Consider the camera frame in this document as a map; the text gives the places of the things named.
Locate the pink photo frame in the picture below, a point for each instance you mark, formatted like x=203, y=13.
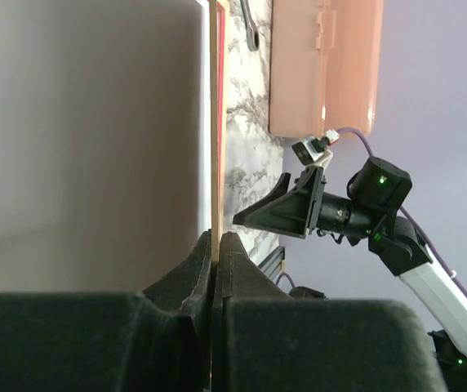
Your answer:
x=219, y=12

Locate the translucent orange plastic box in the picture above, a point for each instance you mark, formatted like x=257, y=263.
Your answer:
x=324, y=66

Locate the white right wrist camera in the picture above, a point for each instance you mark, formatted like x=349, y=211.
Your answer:
x=314, y=151

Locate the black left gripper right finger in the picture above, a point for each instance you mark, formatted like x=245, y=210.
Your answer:
x=264, y=340

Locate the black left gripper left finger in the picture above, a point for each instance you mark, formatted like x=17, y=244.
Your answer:
x=153, y=340

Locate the silver ratchet wrench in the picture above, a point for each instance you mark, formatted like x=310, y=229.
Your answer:
x=253, y=38

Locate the printed photo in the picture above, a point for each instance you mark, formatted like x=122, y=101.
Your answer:
x=103, y=142

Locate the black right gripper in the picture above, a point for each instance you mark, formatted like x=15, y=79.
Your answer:
x=296, y=209

